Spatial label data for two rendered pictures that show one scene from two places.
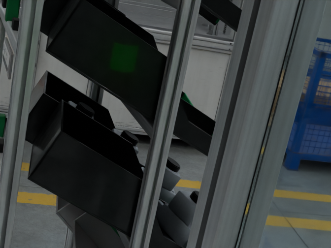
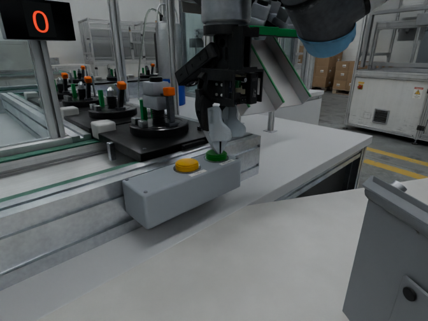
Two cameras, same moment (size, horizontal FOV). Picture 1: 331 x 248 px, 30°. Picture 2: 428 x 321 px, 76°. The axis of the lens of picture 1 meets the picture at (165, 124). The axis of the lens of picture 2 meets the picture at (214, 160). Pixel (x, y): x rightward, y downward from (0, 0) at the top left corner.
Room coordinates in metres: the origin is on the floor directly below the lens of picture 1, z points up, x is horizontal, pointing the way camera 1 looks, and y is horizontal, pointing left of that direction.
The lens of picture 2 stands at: (0.41, -0.77, 1.15)
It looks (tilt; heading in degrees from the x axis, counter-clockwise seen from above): 21 degrees down; 69
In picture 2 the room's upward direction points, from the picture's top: straight up
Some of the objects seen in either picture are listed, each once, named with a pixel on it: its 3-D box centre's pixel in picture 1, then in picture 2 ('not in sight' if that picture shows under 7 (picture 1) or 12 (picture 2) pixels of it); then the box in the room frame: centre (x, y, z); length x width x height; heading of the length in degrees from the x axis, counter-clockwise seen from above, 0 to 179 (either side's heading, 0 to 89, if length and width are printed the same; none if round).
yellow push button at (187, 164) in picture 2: not in sight; (186, 167); (0.53, -0.34, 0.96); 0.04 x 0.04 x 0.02
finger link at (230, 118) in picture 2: not in sight; (232, 129); (0.62, -0.33, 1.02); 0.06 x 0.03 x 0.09; 112
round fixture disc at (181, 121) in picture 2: not in sight; (159, 126); (0.53, -0.11, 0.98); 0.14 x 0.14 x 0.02
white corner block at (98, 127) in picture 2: not in sight; (104, 129); (0.40, -0.06, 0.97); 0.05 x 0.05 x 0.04; 22
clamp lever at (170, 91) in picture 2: not in sight; (167, 104); (0.54, -0.15, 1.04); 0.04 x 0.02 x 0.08; 112
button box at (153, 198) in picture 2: not in sight; (187, 183); (0.53, -0.34, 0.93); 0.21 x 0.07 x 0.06; 22
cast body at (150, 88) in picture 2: not in sight; (154, 92); (0.52, -0.10, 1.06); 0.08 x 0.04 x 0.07; 112
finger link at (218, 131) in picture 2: not in sight; (220, 132); (0.59, -0.34, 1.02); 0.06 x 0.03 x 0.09; 112
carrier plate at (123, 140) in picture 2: not in sight; (160, 134); (0.53, -0.11, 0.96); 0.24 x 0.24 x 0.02; 22
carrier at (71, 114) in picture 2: not in sight; (111, 100); (0.43, 0.13, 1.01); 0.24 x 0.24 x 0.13; 22
